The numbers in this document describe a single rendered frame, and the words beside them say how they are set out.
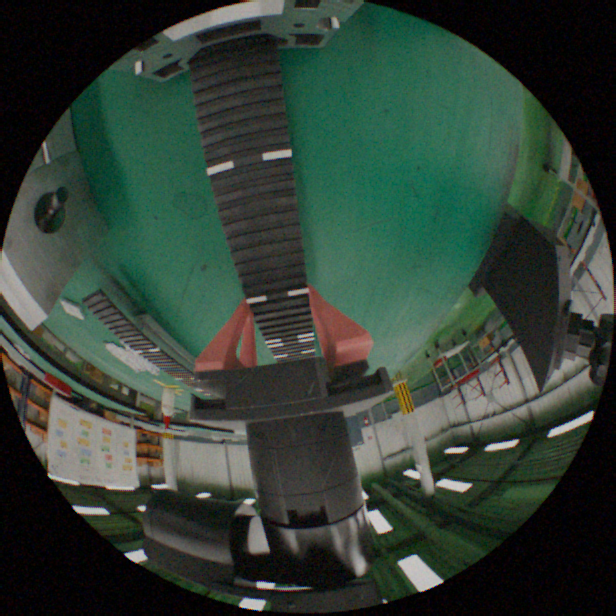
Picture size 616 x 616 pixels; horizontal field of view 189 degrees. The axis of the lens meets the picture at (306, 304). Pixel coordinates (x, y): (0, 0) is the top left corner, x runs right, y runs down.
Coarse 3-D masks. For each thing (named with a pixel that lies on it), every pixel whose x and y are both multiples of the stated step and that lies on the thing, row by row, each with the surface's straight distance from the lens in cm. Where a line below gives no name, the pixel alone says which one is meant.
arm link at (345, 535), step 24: (240, 528) 13; (264, 528) 12; (288, 528) 10; (312, 528) 10; (336, 528) 10; (360, 528) 11; (240, 552) 13; (264, 552) 15; (288, 552) 11; (312, 552) 11; (336, 552) 11; (360, 552) 12; (264, 576) 14; (288, 576) 13; (312, 576) 12; (336, 576) 12
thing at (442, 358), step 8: (456, 344) 489; (464, 344) 441; (440, 352) 396; (448, 352) 409; (456, 352) 475; (440, 360) 412; (432, 368) 437; (464, 376) 406; (472, 376) 435; (440, 384) 433; (448, 384) 400; (440, 392) 430
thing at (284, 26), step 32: (256, 0) 12; (288, 0) 11; (320, 0) 11; (352, 0) 11; (160, 32) 11; (192, 32) 12; (224, 32) 13; (256, 32) 13; (288, 32) 13; (320, 32) 13; (128, 64) 13; (160, 64) 14
